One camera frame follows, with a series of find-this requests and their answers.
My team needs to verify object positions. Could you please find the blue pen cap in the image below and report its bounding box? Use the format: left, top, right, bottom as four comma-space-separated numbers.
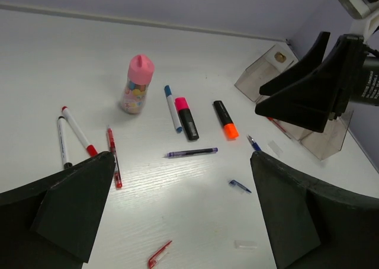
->
229, 180, 252, 194

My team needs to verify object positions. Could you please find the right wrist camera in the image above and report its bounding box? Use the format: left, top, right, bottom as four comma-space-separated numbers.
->
338, 0, 378, 43

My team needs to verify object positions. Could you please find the clear acrylic organizer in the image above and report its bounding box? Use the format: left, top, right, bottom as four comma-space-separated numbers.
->
235, 44, 354, 161

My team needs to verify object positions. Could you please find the red gel pen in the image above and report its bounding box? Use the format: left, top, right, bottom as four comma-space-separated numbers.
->
106, 125, 123, 189

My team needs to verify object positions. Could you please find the purple gel pen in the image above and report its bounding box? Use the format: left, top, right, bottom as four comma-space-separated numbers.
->
163, 148, 218, 159

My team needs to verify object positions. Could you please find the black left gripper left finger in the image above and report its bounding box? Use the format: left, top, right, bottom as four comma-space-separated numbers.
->
1, 152, 115, 268

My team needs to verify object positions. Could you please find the pink cap sticker bottle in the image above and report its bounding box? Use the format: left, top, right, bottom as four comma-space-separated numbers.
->
120, 54, 155, 114

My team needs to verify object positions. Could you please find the orange cap black highlighter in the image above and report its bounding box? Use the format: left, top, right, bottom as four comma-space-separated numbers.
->
213, 100, 239, 140

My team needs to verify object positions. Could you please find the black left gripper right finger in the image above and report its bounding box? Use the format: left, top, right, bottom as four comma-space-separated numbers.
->
250, 151, 378, 268

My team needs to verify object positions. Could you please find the red cap white marker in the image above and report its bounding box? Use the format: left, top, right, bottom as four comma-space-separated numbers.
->
62, 106, 98, 157

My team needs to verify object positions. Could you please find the red pen beside organizer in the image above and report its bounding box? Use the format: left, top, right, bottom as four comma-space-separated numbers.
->
267, 117, 292, 139

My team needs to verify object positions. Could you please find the pink cap black highlighter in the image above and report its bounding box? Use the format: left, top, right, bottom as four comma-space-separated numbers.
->
175, 97, 199, 141

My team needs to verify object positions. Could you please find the red pen cap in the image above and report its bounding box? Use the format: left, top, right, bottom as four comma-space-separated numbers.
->
147, 240, 172, 269

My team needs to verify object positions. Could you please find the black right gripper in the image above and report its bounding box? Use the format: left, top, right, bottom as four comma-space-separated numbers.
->
255, 31, 378, 133

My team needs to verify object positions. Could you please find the black cap white marker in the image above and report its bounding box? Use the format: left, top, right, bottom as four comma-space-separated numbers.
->
57, 116, 73, 169

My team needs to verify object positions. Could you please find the blue cap white marker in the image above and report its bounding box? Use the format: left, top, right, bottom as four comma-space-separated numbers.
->
164, 85, 182, 133

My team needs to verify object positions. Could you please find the blue ballpoint pen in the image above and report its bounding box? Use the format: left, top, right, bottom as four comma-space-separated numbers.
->
247, 135, 261, 151

